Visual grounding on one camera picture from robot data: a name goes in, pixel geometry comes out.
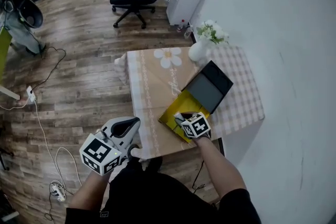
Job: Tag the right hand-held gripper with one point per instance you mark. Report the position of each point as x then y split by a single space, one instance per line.
197 126

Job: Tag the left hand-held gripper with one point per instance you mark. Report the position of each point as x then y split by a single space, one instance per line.
99 152

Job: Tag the yellow box with black lid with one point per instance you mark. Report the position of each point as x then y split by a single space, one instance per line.
207 86

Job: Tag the person's left forearm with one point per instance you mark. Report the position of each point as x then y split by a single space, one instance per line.
89 191

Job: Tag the person's right forearm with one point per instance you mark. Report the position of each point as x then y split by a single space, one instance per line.
218 165

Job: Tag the white power strip with plugs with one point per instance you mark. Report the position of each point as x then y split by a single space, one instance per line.
57 192

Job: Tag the beige checked flower tablecloth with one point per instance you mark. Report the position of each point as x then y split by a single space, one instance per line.
147 91

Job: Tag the person's black clothing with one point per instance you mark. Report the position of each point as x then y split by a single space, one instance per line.
157 199

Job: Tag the white flower bunch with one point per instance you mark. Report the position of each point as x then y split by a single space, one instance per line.
212 32

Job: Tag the green desk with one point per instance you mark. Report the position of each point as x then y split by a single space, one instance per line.
5 55

